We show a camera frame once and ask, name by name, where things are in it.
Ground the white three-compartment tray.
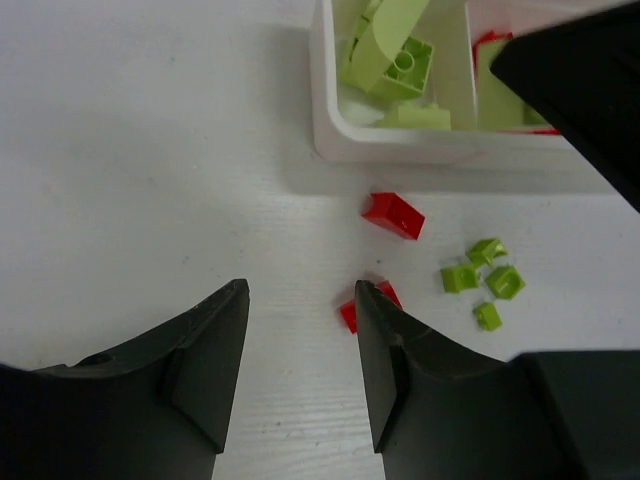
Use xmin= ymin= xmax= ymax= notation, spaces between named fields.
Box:
xmin=309 ymin=1 xmax=615 ymax=193

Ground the red long lego brick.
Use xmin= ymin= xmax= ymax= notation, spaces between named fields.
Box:
xmin=338 ymin=281 xmax=402 ymax=334

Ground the green large duplo brick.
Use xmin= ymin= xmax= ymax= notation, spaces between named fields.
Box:
xmin=339 ymin=1 xmax=383 ymax=91

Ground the green arch lego piece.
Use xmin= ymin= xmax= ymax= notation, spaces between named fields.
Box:
xmin=466 ymin=238 xmax=508 ymax=269

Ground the pale green curved duplo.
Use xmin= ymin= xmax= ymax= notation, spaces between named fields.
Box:
xmin=354 ymin=0 xmax=434 ymax=103

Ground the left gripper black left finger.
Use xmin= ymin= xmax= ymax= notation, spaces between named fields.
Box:
xmin=1 ymin=279 xmax=249 ymax=479

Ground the green tiny lego piece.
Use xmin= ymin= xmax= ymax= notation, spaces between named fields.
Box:
xmin=473 ymin=302 xmax=503 ymax=332

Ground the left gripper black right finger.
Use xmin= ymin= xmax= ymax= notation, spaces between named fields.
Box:
xmin=355 ymin=281 xmax=639 ymax=479

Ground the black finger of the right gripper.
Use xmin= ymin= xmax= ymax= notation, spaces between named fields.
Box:
xmin=490 ymin=2 xmax=639 ymax=208

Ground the green hollow lego cube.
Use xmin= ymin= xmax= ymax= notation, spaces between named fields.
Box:
xmin=440 ymin=263 xmax=479 ymax=293

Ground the green scooped lego cube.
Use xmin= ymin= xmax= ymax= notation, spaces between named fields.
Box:
xmin=485 ymin=265 xmax=526 ymax=300

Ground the red curved lego brick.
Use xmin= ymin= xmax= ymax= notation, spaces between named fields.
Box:
xmin=361 ymin=192 xmax=426 ymax=241

